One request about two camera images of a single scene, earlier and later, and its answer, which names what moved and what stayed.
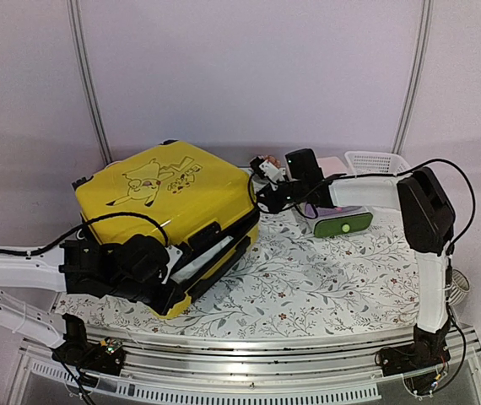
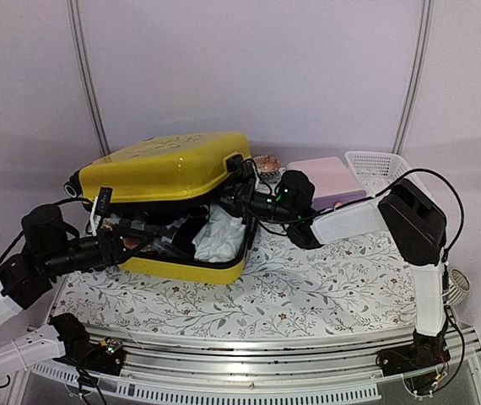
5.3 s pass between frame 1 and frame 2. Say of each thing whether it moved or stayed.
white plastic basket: stayed
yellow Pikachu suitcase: moved
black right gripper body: moved
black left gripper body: moved
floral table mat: stayed
